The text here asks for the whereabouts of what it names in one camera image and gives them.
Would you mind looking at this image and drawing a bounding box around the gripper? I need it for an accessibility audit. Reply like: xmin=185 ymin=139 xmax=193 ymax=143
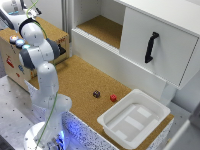
xmin=25 ymin=6 xmax=43 ymax=19

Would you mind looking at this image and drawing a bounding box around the blue button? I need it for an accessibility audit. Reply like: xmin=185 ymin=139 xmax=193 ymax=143
xmin=15 ymin=38 xmax=26 ymax=48

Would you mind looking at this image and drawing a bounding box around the red button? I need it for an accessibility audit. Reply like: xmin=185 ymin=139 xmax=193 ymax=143
xmin=9 ymin=35 xmax=19 ymax=45

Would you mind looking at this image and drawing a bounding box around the green button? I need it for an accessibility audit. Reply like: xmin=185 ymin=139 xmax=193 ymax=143
xmin=21 ymin=43 xmax=32 ymax=51

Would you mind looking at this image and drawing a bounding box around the white cabinet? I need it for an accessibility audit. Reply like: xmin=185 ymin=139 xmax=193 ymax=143
xmin=71 ymin=0 xmax=200 ymax=108

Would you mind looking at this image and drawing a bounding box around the purple block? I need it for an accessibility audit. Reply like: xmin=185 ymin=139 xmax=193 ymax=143
xmin=92 ymin=90 xmax=101 ymax=99

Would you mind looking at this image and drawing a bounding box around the pink block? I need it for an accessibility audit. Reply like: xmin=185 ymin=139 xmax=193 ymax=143
xmin=109 ymin=94 xmax=119 ymax=103

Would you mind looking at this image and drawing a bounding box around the white sliding door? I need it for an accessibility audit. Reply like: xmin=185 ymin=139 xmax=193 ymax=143
xmin=118 ymin=6 xmax=200 ymax=89

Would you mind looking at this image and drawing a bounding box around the white plastic box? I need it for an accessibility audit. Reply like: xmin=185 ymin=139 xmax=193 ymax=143
xmin=96 ymin=88 xmax=172 ymax=150

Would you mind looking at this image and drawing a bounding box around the green cable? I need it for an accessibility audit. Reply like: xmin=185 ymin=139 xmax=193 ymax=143
xmin=25 ymin=0 xmax=60 ymax=150

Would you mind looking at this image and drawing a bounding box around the black door handle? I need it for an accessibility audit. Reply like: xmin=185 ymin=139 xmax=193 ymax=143
xmin=144 ymin=31 xmax=161 ymax=65

